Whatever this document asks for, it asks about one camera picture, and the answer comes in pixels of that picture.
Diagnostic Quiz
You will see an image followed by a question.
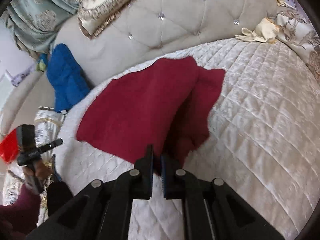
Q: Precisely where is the pale green patterned curtain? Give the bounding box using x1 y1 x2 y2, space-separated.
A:
6 0 83 55

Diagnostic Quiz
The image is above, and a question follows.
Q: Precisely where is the cream quilted bedspread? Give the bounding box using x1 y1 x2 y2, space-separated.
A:
37 38 318 240

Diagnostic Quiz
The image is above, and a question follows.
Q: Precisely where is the cream crumpled cloth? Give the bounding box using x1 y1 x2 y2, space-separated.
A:
234 17 280 43

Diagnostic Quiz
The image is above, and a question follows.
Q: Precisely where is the person's left hand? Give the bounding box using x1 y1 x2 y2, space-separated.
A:
24 160 52 181

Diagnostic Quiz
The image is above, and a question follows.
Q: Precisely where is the floral satin pillow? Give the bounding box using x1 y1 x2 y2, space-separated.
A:
274 10 320 82

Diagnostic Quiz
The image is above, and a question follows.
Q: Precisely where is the blue fleece cloth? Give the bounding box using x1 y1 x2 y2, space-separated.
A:
46 43 91 113

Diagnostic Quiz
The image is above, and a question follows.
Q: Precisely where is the ornate pillow with pleated fringe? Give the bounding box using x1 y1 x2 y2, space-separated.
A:
75 0 170 40

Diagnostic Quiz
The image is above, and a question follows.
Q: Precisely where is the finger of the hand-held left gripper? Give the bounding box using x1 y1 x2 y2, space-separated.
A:
37 138 63 154

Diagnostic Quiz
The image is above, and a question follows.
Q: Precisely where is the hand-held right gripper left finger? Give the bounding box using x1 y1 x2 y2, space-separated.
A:
25 144 154 240

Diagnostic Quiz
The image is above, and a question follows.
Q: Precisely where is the person's left forearm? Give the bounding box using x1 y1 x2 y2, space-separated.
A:
0 184 42 240

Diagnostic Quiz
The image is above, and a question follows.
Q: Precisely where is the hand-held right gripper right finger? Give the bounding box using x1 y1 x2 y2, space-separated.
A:
161 154 285 240

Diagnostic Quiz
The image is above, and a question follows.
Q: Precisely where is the ornate pillow with gold cord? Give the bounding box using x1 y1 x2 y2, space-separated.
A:
0 106 68 230

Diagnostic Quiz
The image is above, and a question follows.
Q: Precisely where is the dark red fleece garment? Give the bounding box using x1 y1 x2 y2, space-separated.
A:
76 56 227 174

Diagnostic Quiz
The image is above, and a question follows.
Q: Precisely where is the beige tufted headboard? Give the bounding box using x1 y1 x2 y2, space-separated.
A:
0 0 278 135

